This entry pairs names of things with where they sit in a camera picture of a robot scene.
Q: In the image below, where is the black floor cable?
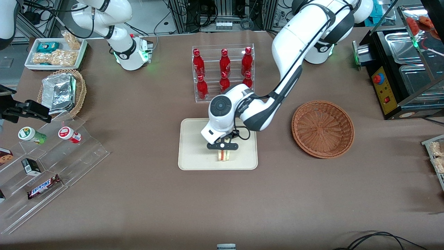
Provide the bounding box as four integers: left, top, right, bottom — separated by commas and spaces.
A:
332, 231, 429, 250

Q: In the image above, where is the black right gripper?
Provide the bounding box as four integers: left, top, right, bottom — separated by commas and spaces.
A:
0, 100, 53, 124

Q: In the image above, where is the snickers chocolate bar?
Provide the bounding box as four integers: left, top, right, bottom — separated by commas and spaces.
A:
27, 174, 62, 200

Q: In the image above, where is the green lidded cup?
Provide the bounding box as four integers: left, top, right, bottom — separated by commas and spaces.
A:
18, 126, 47, 145

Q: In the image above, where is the grey wire snack tray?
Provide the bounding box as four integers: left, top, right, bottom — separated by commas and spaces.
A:
421, 134, 444, 192

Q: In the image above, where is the silver foil packet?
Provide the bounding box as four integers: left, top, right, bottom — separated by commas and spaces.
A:
41, 73, 77, 115

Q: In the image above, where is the white rectangular snack tray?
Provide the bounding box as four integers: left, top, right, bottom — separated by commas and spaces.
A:
24, 37, 88, 71

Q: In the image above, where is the brown wicker basket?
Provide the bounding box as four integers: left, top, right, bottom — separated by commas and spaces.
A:
291, 100, 355, 159

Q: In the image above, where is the cream plastic tray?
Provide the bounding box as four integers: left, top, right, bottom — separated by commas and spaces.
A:
178, 117, 258, 171

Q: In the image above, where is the teal snack packet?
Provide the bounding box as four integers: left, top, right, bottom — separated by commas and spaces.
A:
36, 42, 60, 53

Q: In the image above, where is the brown cookie box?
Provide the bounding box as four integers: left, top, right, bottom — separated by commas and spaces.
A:
0, 148, 14, 167

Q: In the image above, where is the large peanut snack bag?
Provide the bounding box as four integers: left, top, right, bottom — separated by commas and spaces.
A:
32, 49, 79, 67

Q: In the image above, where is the clear acrylic stepped display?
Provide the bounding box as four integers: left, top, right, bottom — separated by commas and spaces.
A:
0, 112, 110, 235

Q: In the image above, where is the clear acrylic bottle rack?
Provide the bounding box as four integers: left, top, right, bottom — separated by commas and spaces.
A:
192, 43, 255, 103

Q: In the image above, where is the red lidded cup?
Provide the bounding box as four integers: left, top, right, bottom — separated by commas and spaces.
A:
58, 126, 82, 144

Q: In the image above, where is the small peanut snack bag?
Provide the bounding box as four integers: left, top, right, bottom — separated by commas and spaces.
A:
61, 31, 82, 50

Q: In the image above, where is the small black box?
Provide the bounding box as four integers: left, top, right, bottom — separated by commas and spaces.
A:
21, 158, 42, 176

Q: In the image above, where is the light wicker basket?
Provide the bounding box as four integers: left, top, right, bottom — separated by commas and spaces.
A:
36, 69, 87, 119

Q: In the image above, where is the black food warmer appliance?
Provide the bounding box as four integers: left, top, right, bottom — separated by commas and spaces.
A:
352, 0, 444, 120

